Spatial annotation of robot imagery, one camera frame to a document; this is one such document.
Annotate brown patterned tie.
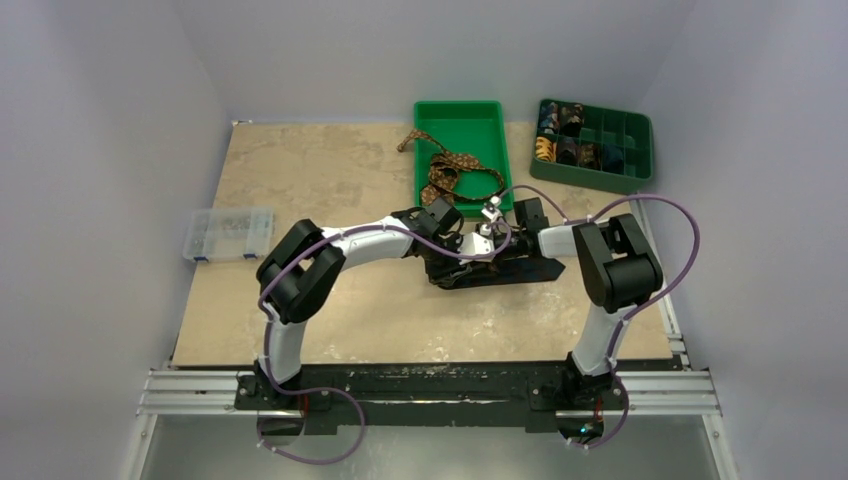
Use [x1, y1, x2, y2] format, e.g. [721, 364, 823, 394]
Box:
[396, 129, 506, 206]

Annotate dark navy striped tie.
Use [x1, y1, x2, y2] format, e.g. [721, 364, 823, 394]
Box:
[438, 258, 566, 290]

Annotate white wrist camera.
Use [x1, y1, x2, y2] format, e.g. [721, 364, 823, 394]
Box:
[458, 224, 496, 265]
[481, 195, 503, 224]

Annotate blue patterned rolled tie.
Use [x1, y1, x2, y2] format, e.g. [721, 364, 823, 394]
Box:
[538, 101, 560, 135]

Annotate orange striped rolled tie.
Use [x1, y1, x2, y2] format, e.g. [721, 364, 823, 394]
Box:
[534, 136, 557, 163]

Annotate dark green compartment organizer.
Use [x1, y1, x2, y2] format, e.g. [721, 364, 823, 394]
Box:
[529, 99, 654, 195]

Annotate clear plastic parts box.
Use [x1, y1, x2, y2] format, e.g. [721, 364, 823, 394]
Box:
[182, 206, 274, 263]

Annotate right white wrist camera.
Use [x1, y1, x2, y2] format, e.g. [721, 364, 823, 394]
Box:
[481, 195, 503, 224]

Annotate purple cable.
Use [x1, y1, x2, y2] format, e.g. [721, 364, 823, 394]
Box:
[255, 218, 514, 465]
[495, 184, 702, 452]

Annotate bright green plastic tray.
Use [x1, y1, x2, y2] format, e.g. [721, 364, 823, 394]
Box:
[406, 100, 512, 220]

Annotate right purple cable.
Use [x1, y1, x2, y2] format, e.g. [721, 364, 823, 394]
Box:
[495, 184, 702, 452]

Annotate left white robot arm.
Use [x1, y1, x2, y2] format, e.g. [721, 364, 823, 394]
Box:
[256, 199, 464, 409]

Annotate navy rolled tie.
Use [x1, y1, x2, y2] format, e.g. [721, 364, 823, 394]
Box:
[601, 144, 625, 175]

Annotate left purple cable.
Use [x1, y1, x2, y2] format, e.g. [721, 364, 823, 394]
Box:
[255, 218, 514, 465]

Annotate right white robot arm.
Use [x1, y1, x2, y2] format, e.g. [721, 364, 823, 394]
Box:
[496, 198, 664, 407]

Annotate black mounting base rail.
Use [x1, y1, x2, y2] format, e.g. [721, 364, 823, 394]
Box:
[234, 360, 629, 441]

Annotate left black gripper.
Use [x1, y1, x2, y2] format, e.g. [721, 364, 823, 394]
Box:
[423, 235, 471, 286]

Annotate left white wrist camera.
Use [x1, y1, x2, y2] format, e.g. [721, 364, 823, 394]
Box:
[458, 224, 496, 265]

